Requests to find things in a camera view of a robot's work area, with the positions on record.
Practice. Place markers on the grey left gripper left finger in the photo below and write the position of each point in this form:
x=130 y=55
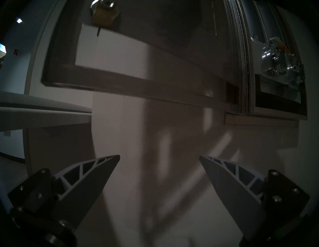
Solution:
x=74 y=199

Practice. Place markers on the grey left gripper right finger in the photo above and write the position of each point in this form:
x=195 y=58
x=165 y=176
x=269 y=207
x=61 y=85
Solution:
x=239 y=199

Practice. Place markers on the stainless steel dispenser door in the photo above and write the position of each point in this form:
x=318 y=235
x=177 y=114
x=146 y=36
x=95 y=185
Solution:
x=162 y=37

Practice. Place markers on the stainless steel dispenser cabinet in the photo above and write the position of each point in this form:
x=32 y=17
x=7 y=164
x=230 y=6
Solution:
x=274 y=99

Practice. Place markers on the chrome pad dispensing mechanism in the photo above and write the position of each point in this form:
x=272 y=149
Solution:
x=271 y=61

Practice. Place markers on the chrome tampon dispensing mechanism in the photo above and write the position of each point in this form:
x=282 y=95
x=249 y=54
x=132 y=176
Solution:
x=297 y=69

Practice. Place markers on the orange white pad packet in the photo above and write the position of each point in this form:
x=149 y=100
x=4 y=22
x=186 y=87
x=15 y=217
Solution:
x=280 y=44

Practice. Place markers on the square ceiling light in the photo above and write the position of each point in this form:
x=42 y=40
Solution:
x=19 y=20

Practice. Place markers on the brass lock latch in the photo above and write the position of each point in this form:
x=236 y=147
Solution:
x=104 y=12

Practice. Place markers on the grey door frame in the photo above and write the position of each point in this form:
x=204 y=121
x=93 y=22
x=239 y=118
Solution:
x=39 y=49

